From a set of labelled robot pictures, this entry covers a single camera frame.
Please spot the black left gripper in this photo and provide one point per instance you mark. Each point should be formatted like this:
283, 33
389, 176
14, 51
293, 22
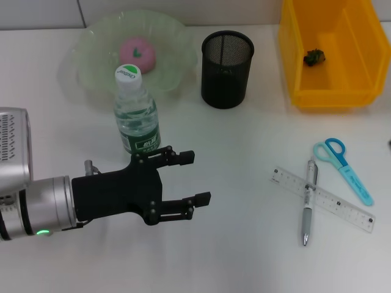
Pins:
116, 195

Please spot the clear green-label water bottle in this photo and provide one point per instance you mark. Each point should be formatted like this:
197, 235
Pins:
137, 122

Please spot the clear plastic ruler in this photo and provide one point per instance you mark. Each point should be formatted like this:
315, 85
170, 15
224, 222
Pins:
287, 178

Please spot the grey white ballpoint pen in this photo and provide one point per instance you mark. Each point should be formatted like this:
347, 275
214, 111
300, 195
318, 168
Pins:
307, 219

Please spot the pink peach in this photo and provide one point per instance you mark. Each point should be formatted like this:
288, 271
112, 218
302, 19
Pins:
143, 61

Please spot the green plastic scrap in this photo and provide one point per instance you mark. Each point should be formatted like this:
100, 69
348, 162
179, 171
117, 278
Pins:
314, 57

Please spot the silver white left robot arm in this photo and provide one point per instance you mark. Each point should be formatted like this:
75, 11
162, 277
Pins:
46, 207

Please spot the black mesh pen holder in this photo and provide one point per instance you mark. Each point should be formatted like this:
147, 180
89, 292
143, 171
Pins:
226, 88

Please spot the green glass fruit plate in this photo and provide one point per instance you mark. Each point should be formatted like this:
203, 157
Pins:
91, 61

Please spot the yellow plastic bin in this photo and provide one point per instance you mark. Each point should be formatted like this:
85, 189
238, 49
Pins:
333, 97

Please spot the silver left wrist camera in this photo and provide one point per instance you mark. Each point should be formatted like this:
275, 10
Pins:
15, 146

